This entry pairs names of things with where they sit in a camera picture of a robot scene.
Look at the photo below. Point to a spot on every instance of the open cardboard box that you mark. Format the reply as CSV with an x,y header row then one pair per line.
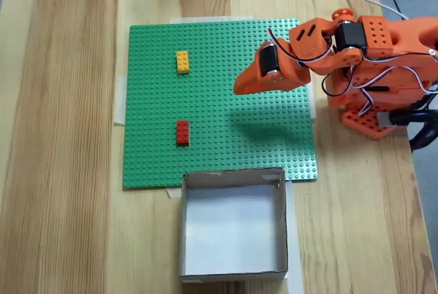
x,y
232,225

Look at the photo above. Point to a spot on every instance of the black table clamp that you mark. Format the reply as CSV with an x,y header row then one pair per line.
x,y
410,118

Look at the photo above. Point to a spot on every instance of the yellow lego block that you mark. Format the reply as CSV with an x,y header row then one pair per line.
x,y
183,62

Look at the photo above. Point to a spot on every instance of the masking tape strip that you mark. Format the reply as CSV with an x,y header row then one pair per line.
x,y
172,192
313,113
120,102
296,239
212,20

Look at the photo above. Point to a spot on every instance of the green lego baseplate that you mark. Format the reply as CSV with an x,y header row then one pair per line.
x,y
222,150

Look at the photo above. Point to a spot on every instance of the red lego block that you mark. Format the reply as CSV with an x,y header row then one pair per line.
x,y
182,132

